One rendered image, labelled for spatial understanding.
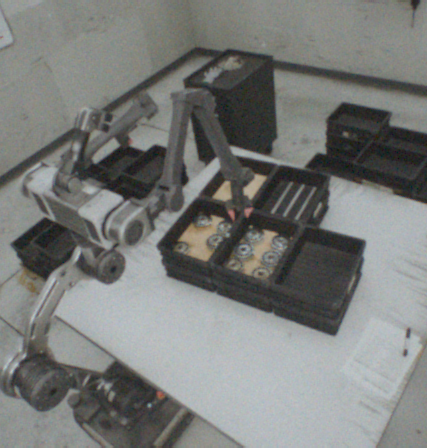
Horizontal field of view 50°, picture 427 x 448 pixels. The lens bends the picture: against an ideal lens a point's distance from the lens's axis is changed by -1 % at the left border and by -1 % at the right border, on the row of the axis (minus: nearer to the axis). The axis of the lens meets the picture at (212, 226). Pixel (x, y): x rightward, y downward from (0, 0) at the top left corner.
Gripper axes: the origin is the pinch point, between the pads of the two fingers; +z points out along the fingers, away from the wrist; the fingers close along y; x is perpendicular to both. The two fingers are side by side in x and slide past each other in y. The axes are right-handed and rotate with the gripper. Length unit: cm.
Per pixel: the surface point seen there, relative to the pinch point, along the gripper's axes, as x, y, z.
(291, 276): 21.7, -16.0, 23.3
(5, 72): -285, 138, 15
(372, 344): 58, -38, 36
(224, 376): 52, 25, 37
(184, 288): -0.2, 31.9, 37.2
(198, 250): -10.2, 20.5, 23.8
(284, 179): -45, -38, 21
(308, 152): -175, -108, 102
